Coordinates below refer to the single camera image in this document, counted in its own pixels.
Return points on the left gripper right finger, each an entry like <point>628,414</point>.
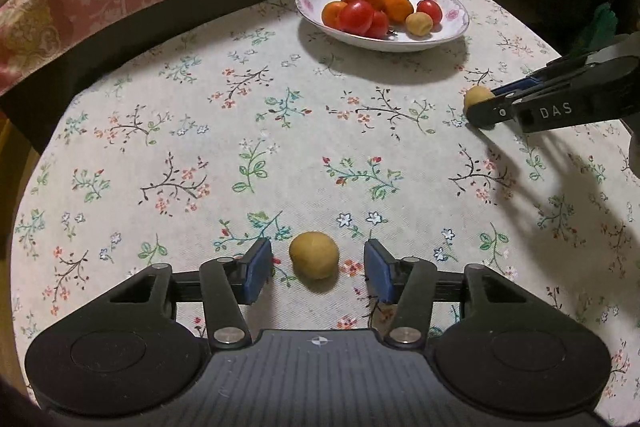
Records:
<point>409,284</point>

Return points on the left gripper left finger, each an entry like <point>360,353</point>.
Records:
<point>227,283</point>

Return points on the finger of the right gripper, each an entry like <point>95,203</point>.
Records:
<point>488,113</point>
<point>518,85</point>

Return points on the large orange tangerine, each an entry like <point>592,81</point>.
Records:
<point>397,11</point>

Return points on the small orange fruit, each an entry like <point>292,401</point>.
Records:
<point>330,14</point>

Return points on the small red cherry tomato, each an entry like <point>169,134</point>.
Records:
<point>379,27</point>

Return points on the floral tablecloth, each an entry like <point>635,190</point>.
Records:
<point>260,125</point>

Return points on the white floral plate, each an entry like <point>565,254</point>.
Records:
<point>396,26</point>

